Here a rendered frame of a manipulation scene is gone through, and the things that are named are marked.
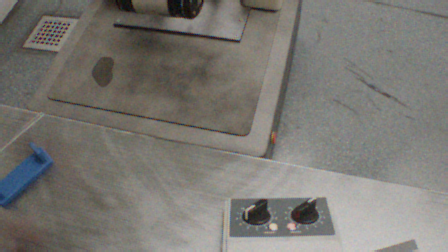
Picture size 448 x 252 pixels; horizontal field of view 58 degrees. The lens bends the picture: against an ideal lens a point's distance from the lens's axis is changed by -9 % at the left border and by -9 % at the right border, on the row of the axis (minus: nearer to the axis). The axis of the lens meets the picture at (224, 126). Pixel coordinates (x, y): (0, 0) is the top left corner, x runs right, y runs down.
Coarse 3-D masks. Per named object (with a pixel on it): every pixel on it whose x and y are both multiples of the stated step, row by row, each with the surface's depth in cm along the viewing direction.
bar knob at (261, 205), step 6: (264, 198) 50; (252, 204) 49; (258, 204) 49; (264, 204) 49; (246, 210) 48; (252, 210) 48; (258, 210) 49; (264, 210) 50; (246, 216) 48; (252, 216) 48; (258, 216) 49; (264, 216) 49; (246, 222) 49; (252, 222) 48; (258, 222) 48; (264, 222) 48
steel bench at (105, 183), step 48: (0, 144) 62; (48, 144) 62; (96, 144) 61; (144, 144) 61; (192, 144) 61; (48, 192) 57; (96, 192) 57; (144, 192) 57; (192, 192) 57; (240, 192) 57; (288, 192) 56; (336, 192) 56; (384, 192) 56; (432, 192) 55; (0, 240) 53; (48, 240) 53; (96, 240) 53; (144, 240) 53; (192, 240) 53; (384, 240) 52; (432, 240) 51
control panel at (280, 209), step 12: (240, 204) 52; (276, 204) 52; (288, 204) 51; (324, 204) 51; (240, 216) 50; (276, 216) 49; (288, 216) 49; (324, 216) 49; (240, 228) 48; (252, 228) 48; (264, 228) 48; (276, 228) 47; (288, 228) 47; (300, 228) 47; (312, 228) 47; (324, 228) 47
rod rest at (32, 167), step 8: (32, 144) 58; (40, 152) 57; (24, 160) 59; (32, 160) 59; (40, 160) 59; (48, 160) 59; (16, 168) 58; (24, 168) 58; (32, 168) 58; (40, 168) 58; (8, 176) 58; (16, 176) 58; (24, 176) 58; (32, 176) 58; (0, 184) 57; (8, 184) 57; (16, 184) 57; (24, 184) 57; (0, 192) 55; (8, 192) 56; (16, 192) 57; (0, 200) 56; (8, 200) 56
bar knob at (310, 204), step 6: (312, 198) 49; (300, 204) 48; (306, 204) 48; (312, 204) 49; (294, 210) 50; (300, 210) 48; (306, 210) 48; (312, 210) 49; (294, 216) 49; (300, 216) 48; (306, 216) 49; (312, 216) 49; (318, 216) 49; (300, 222) 48; (306, 222) 48; (312, 222) 48
